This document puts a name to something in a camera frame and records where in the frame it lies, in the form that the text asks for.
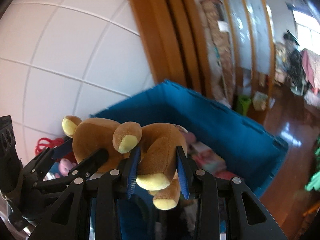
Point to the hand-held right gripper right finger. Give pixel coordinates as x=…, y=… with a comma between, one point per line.
x=183, y=177

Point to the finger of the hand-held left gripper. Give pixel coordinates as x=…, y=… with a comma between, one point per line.
x=92, y=160
x=40, y=163

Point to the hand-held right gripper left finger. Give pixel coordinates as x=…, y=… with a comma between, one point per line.
x=132, y=175

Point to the brown teddy bear plush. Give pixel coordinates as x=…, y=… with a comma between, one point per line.
x=160, y=142

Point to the blue plastic crate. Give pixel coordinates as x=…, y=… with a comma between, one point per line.
x=225, y=130

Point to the red hard carry case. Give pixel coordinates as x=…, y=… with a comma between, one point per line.
x=42, y=142

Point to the pink pig plush toy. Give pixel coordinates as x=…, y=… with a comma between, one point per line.
x=65, y=166

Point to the rolled patterned carpet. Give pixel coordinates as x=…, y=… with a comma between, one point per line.
x=220, y=55

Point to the green cloth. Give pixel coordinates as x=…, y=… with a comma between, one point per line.
x=313, y=180

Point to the pile of clothes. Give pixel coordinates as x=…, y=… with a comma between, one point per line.
x=305, y=65

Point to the wooden glass partition screen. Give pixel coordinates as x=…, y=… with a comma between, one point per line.
x=250, y=17

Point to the wooden door frame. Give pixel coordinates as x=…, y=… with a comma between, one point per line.
x=162, y=30

